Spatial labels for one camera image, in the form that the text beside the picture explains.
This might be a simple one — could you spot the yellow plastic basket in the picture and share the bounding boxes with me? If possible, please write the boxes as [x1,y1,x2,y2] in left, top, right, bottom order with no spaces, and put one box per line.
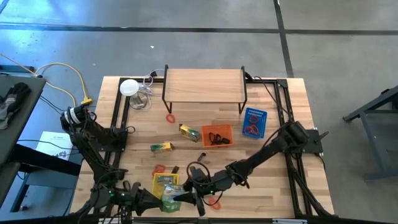
[151,172,180,200]

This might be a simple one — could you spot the white dome table lamp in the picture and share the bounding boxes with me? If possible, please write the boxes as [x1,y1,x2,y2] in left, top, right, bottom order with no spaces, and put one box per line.
[119,78,149,110]

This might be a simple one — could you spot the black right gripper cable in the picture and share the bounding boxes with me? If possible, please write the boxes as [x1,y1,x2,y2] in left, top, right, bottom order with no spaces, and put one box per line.
[185,161,249,207]

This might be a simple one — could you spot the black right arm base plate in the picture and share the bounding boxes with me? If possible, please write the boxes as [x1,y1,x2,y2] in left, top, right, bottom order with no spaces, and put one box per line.
[300,129,330,155]

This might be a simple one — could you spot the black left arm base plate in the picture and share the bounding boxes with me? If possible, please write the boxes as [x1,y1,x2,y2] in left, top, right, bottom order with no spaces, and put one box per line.
[99,130,128,153]

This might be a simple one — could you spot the dark blue table frame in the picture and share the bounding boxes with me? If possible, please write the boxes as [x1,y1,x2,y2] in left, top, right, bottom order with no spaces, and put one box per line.
[343,84,398,184]

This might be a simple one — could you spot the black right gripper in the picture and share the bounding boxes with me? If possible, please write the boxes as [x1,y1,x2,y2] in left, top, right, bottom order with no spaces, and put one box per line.
[173,166,218,217]

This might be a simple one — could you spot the yellow green crayon box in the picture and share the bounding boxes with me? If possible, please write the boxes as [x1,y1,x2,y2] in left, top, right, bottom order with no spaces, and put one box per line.
[150,142,175,154]
[156,174,175,184]
[178,123,201,143]
[160,184,185,213]

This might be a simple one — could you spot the blue plastic basket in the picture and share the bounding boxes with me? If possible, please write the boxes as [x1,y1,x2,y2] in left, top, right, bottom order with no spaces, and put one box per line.
[241,107,268,139]

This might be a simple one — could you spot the grey black work glove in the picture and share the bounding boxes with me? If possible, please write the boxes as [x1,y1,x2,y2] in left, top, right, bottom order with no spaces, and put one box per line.
[0,82,32,130]

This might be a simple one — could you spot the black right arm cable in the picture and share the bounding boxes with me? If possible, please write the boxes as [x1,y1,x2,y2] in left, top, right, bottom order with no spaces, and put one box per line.
[252,76,293,125]

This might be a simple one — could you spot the black floor cable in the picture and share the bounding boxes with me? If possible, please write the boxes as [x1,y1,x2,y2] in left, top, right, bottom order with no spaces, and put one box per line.
[39,95,94,114]

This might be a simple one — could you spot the yellow extension cable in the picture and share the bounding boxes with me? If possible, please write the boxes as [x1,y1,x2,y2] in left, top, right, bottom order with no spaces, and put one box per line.
[0,52,94,108]

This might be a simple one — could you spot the thin black cable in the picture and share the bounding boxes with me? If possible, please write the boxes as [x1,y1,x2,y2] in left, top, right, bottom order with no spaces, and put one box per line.
[17,139,85,154]

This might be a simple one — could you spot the white coiled cable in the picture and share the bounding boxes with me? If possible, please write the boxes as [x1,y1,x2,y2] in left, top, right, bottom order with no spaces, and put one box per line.
[136,68,165,110]

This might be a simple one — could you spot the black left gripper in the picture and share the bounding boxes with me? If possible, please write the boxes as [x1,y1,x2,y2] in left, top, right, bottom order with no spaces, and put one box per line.
[110,182,163,217]

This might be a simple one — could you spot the white paper booklet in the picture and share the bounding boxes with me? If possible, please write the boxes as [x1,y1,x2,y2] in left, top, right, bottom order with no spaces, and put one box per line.
[35,131,77,162]

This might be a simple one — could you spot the wooden shelf riser black legs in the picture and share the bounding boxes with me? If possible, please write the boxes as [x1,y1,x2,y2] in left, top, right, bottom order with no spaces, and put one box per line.
[161,64,248,115]

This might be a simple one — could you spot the orange plastic basket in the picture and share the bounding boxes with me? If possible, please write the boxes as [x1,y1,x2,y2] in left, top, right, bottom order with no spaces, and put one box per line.
[200,124,234,148]

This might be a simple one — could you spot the dark workbench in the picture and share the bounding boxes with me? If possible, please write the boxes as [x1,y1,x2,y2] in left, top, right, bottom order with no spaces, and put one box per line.
[0,74,82,214]

